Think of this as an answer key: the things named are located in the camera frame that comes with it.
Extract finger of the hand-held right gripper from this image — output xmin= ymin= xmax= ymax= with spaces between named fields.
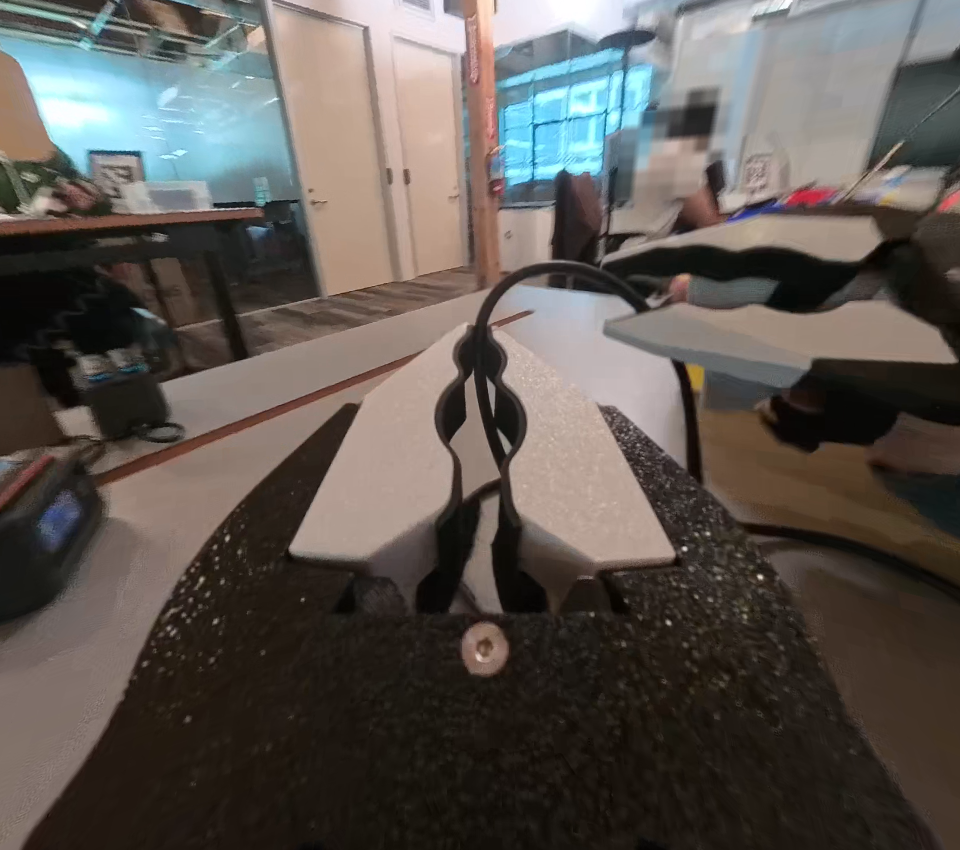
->
xmin=602 ymin=298 xmax=960 ymax=392
xmin=600 ymin=214 xmax=912 ymax=313

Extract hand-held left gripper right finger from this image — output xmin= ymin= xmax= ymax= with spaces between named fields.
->
xmin=480 ymin=328 xmax=676 ymax=615

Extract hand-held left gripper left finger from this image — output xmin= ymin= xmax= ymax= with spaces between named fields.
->
xmin=288 ymin=322 xmax=489 ymax=615

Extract black cable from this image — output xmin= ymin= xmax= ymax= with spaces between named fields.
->
xmin=472 ymin=257 xmax=706 ymax=611

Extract office chair with brown jacket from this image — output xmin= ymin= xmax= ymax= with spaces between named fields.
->
xmin=551 ymin=169 xmax=605 ymax=289

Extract large paned window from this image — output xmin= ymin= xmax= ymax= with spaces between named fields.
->
xmin=498 ymin=66 xmax=654 ymax=206

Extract white recycling cabinet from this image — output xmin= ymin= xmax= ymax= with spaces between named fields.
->
xmin=498 ymin=205 xmax=560 ymax=274

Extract black floor lamp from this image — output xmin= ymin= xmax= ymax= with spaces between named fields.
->
xmin=598 ymin=28 xmax=655 ymax=142

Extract black battery charger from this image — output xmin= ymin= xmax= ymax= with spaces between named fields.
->
xmin=71 ymin=347 xmax=171 ymax=444

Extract cardboard box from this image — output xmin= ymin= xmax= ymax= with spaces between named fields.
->
xmin=112 ymin=257 xmax=207 ymax=330

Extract beige door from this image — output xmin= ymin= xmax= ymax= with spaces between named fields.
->
xmin=390 ymin=34 xmax=468 ymax=279
xmin=272 ymin=1 xmax=396 ymax=301

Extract clear plastic box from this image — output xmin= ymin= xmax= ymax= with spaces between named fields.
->
xmin=144 ymin=181 xmax=215 ymax=214

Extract brown-topped desk black legs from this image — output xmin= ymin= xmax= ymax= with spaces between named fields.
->
xmin=0 ymin=206 xmax=267 ymax=364

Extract black power station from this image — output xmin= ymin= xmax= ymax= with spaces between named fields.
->
xmin=0 ymin=452 xmax=104 ymax=625

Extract beige panel on white stand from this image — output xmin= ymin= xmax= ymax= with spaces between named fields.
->
xmin=0 ymin=51 xmax=57 ymax=161

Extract wooden post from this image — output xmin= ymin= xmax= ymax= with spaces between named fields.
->
xmin=456 ymin=0 xmax=502 ymax=290

